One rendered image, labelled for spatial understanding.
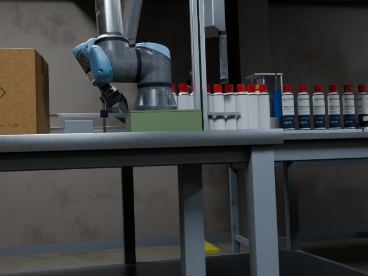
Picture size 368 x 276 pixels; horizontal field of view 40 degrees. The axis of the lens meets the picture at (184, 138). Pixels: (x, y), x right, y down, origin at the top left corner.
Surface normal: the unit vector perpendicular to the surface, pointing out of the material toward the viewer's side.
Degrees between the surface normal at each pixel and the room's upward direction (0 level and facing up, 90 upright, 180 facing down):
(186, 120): 90
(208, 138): 90
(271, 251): 90
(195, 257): 90
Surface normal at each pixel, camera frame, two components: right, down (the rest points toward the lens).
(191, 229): 0.25, -0.06
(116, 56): 0.36, -0.25
